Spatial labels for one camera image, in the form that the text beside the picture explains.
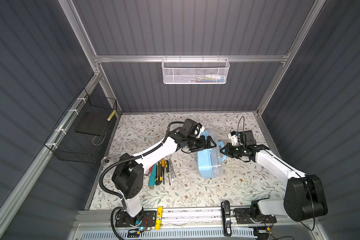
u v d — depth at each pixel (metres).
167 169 0.89
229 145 0.77
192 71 1.24
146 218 0.72
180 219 0.75
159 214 0.74
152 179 0.86
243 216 0.74
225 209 0.72
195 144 0.70
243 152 0.64
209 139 0.72
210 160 0.77
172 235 0.77
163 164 0.91
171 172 0.89
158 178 0.87
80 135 0.73
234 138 0.81
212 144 0.75
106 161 0.77
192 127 0.65
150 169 0.89
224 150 0.80
